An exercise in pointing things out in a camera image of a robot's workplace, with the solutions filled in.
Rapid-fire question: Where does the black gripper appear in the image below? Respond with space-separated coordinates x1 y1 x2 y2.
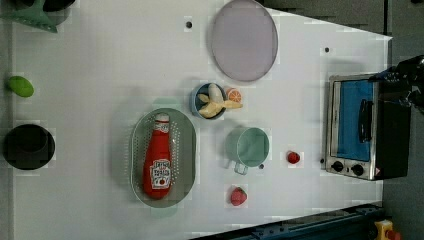
369 55 424 113

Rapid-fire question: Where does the red plush ketchup bottle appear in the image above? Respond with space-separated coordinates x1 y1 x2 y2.
142 113 172 199

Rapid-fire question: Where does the green oval strainer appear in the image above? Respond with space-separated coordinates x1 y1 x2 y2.
130 98 196 215

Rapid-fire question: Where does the silver toaster oven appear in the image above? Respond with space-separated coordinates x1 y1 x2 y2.
325 74 411 181

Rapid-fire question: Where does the small red strawberry toy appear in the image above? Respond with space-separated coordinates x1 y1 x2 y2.
287 152 300 164

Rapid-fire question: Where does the yellow red clamp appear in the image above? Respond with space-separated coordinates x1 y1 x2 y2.
374 220 402 240

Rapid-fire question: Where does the lilac round plate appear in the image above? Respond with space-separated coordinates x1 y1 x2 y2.
211 0 278 82

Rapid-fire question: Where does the orange slice toy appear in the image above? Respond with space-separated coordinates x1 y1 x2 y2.
226 88 242 103

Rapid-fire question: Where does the peeled toy banana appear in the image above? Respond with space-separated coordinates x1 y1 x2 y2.
197 84 242 118

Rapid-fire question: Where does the large red strawberry toy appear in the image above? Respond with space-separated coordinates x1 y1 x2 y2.
230 187 247 206

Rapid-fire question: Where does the blue bowl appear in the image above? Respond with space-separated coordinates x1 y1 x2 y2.
189 83 228 120

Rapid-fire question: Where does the black cup with green funnel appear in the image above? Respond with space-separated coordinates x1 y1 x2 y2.
1 0 76 33

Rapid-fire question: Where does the green marker pen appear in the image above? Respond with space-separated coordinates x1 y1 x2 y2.
8 76 34 98

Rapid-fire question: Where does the blue metal frame rail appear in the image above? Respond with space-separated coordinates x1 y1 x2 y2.
190 204 385 240

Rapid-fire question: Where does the green cup with handle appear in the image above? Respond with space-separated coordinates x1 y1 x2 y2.
225 127 270 175

